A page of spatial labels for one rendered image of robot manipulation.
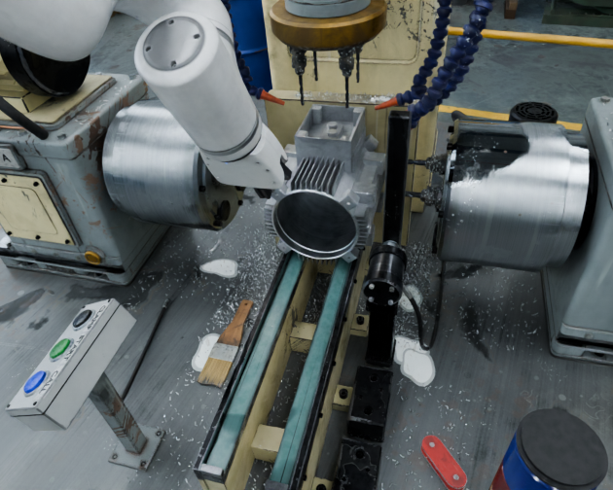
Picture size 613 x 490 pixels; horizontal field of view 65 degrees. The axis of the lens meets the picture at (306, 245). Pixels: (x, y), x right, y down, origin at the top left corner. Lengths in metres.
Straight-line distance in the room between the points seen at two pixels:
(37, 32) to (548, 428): 0.48
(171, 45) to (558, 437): 0.45
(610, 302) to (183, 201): 0.73
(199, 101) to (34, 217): 0.69
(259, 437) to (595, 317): 0.58
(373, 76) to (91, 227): 0.64
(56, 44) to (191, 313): 0.70
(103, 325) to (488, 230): 0.57
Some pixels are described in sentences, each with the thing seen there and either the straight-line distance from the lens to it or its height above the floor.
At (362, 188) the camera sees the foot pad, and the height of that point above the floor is 1.07.
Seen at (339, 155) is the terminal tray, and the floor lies 1.12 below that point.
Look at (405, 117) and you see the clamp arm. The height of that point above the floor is 1.25.
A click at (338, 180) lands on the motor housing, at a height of 1.10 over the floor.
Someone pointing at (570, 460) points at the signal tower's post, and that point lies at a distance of 0.41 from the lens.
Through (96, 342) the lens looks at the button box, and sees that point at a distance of 0.70.
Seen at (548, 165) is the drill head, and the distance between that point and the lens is 0.81.
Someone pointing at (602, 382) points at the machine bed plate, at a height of 0.80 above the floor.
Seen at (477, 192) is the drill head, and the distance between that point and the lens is 0.78.
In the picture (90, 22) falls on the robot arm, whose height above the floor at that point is 1.45.
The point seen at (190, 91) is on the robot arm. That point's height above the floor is 1.38.
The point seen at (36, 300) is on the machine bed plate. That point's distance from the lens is 1.22.
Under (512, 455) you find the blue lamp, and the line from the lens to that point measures 0.43.
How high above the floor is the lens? 1.57
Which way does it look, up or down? 42 degrees down
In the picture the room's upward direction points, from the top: 5 degrees counter-clockwise
